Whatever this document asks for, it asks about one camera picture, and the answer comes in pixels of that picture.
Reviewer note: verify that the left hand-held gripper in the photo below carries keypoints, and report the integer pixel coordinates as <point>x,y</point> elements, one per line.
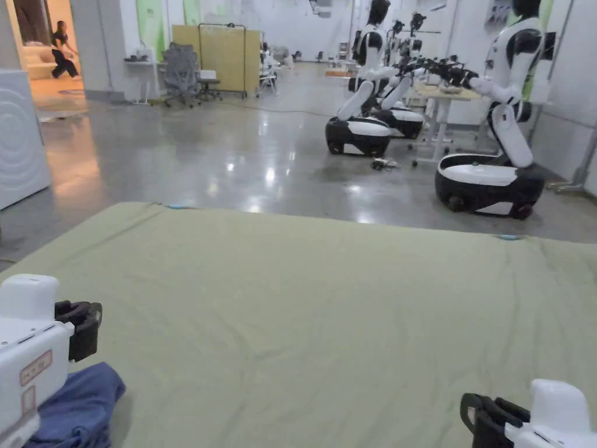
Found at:
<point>28,340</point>

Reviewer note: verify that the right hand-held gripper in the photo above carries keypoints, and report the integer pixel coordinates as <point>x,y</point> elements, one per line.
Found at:
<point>555,420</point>

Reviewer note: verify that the dark blue shirt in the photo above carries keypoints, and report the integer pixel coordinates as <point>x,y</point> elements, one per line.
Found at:
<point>81,410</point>

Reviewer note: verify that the white washing machine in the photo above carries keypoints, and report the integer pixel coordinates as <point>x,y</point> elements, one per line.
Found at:
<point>18,140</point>

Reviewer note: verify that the bed with pale green sheet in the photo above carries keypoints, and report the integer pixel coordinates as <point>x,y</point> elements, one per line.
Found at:
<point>298,326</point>

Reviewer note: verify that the white and black humanoid robot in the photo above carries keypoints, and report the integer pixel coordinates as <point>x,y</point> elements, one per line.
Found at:
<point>508,135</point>
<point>406,119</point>
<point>361,130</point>

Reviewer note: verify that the white desk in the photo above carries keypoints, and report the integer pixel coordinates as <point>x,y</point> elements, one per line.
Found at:
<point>142,65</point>

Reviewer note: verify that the black metal rolling rack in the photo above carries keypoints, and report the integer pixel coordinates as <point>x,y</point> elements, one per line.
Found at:
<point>246,60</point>

